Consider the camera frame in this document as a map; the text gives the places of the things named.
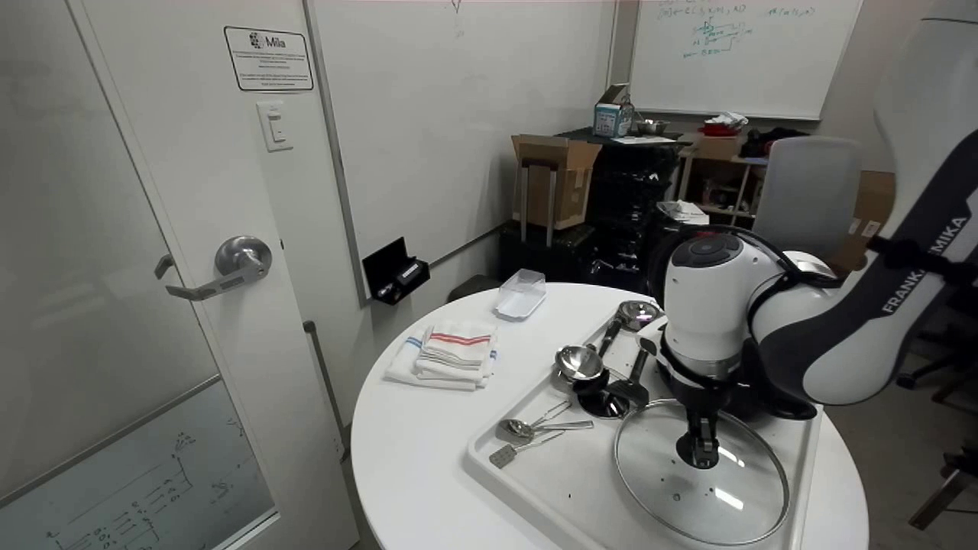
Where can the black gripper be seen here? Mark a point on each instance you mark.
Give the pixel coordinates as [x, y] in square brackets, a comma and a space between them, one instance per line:
[706, 387]

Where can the glass pot lid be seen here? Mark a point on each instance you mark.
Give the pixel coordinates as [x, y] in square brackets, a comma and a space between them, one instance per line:
[734, 503]

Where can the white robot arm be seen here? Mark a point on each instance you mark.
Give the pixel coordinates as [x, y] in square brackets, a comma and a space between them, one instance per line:
[740, 314]

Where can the black cooking pot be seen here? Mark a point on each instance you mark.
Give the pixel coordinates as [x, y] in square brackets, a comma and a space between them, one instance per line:
[765, 397]

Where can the black ladle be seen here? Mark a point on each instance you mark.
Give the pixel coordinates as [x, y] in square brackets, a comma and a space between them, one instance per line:
[601, 397]

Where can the steel ladle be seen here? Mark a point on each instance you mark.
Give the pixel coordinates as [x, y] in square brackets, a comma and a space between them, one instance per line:
[584, 358]

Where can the white plastic tray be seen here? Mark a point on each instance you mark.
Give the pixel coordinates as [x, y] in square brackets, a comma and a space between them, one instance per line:
[567, 486]

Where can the steel strainer spoon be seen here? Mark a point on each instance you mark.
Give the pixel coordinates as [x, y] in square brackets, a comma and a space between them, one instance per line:
[629, 315]

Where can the small metal spoon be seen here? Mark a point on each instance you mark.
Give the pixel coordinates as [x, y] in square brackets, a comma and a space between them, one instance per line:
[523, 432]

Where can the folded white red cloth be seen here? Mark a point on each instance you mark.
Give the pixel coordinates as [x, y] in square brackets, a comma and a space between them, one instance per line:
[444, 356]

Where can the grey black office chair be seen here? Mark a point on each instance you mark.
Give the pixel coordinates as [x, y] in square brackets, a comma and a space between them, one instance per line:
[807, 196]

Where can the black shelf unit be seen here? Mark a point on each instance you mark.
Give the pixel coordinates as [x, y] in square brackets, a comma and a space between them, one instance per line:
[628, 183]

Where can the cardboard box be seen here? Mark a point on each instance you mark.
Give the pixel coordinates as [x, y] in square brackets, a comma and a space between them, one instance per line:
[551, 182]

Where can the black marker tray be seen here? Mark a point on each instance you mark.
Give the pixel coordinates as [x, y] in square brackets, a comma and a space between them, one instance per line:
[393, 274]

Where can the white door sign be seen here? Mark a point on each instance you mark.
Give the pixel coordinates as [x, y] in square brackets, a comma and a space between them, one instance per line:
[270, 60]

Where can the wall whiteboard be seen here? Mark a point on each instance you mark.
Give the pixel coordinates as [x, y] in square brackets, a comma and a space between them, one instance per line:
[765, 60]

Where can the silver door handle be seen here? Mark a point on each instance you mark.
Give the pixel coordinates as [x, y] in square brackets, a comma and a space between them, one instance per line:
[237, 262]

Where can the white light switch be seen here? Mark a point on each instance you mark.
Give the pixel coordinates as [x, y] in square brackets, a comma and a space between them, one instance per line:
[273, 126]

